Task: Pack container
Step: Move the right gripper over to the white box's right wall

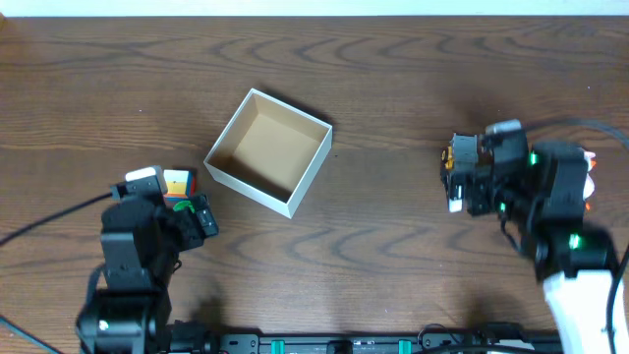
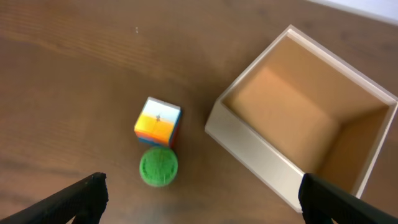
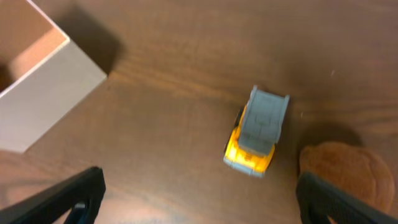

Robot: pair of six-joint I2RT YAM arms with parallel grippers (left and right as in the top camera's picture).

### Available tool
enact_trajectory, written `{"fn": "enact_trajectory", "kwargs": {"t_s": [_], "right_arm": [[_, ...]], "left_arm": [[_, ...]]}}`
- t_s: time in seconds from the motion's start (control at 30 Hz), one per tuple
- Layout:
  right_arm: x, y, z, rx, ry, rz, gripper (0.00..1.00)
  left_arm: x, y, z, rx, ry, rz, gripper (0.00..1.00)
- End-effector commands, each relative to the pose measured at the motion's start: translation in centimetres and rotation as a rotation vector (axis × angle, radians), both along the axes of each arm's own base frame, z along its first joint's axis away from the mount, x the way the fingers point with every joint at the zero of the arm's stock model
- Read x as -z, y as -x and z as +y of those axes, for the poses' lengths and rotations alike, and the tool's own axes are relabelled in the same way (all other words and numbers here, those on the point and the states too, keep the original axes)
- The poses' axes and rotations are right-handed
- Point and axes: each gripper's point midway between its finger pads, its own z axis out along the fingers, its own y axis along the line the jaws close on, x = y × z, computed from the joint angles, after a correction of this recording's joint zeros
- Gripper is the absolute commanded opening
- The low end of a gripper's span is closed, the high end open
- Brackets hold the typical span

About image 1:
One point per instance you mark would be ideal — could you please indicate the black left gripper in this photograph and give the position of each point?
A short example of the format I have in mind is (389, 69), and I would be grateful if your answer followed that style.
(195, 222)

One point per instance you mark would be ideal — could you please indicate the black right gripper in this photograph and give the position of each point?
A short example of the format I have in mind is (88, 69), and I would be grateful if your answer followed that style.
(481, 179)

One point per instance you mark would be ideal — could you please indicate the white cardboard box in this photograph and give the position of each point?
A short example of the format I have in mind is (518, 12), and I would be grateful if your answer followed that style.
(270, 152)

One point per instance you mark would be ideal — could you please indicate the yellow grey toy truck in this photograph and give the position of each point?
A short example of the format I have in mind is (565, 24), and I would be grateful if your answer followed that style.
(447, 158)

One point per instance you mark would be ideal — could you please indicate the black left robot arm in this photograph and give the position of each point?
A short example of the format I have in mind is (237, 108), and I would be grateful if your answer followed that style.
(127, 303)

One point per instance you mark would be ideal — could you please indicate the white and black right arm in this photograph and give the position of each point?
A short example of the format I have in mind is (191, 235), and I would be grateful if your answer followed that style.
(543, 190)

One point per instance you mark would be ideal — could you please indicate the green round spinner toy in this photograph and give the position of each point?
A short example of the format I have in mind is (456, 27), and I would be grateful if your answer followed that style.
(183, 205)

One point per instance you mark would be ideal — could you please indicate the multicoloured puzzle cube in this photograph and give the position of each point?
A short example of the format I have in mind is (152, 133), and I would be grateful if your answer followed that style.
(181, 184)

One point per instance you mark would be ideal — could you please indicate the pink duck figurine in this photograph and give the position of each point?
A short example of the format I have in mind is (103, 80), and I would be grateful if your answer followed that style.
(589, 186)

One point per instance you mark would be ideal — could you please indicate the black mounting rail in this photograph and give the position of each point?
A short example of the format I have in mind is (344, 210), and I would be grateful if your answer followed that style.
(433, 338)

